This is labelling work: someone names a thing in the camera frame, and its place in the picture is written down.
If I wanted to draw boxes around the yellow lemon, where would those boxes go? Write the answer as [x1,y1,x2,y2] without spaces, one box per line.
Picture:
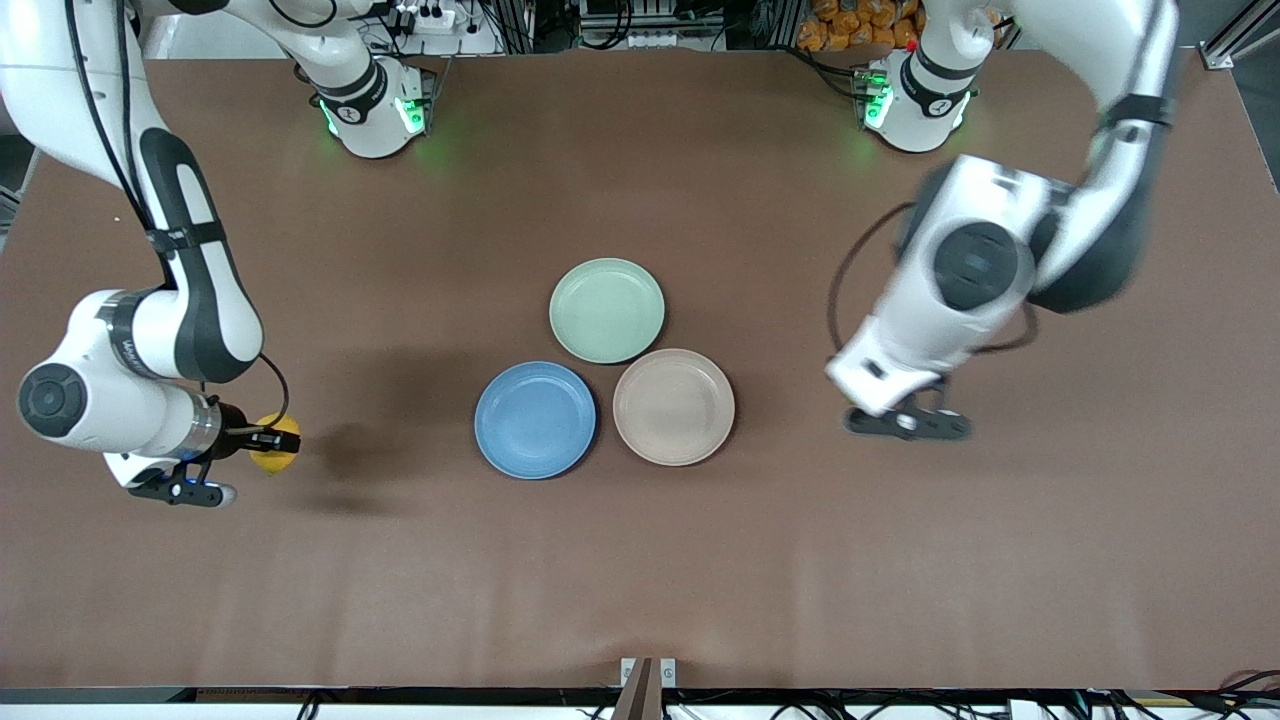
[249,413,301,474]

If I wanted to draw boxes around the beige plate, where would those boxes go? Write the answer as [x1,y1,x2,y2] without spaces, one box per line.
[613,348,736,468]

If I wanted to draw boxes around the blue plate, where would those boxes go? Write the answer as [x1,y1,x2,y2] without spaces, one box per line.
[475,361,598,481]

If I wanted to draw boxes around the pale green plate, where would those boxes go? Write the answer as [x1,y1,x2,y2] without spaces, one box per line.
[549,258,667,365]

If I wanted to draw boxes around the orange snack bags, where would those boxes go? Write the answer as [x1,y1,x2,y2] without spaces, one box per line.
[797,0,923,54]

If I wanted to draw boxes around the white power strip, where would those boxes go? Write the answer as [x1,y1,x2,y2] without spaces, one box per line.
[393,3,458,37]

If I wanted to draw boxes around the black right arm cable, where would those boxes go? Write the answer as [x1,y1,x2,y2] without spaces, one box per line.
[62,0,292,433]

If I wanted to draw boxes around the metal mount bracket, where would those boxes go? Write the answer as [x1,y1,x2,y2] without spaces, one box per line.
[612,656,679,720]

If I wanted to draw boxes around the aluminium frame profile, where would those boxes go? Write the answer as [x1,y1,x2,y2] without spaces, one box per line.
[1198,0,1280,73]

